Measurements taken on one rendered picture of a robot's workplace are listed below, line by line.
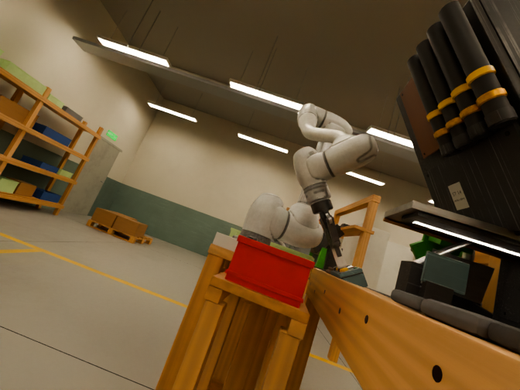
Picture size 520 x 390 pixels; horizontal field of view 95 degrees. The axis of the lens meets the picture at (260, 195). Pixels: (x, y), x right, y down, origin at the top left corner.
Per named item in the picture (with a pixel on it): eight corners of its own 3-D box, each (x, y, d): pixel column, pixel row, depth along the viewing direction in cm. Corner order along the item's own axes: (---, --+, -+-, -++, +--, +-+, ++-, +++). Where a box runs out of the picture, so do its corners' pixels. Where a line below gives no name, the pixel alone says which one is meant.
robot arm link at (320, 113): (305, 105, 121) (327, 117, 123) (304, 94, 135) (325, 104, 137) (292, 127, 129) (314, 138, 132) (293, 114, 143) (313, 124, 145)
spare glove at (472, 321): (615, 391, 22) (617, 362, 23) (508, 351, 22) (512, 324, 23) (442, 319, 42) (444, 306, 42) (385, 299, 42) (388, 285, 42)
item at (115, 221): (85, 224, 534) (94, 206, 543) (110, 228, 613) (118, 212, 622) (131, 243, 517) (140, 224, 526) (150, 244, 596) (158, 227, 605)
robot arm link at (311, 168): (296, 190, 86) (331, 176, 81) (285, 152, 90) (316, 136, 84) (306, 193, 96) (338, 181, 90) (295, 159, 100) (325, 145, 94)
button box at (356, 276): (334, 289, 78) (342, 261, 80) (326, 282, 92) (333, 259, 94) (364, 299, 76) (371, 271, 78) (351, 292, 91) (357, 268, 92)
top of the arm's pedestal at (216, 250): (206, 252, 100) (210, 243, 101) (221, 251, 131) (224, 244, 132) (279, 279, 97) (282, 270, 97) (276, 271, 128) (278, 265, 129)
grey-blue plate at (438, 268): (417, 309, 55) (429, 251, 58) (412, 307, 57) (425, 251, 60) (461, 325, 54) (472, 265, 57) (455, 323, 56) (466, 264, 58)
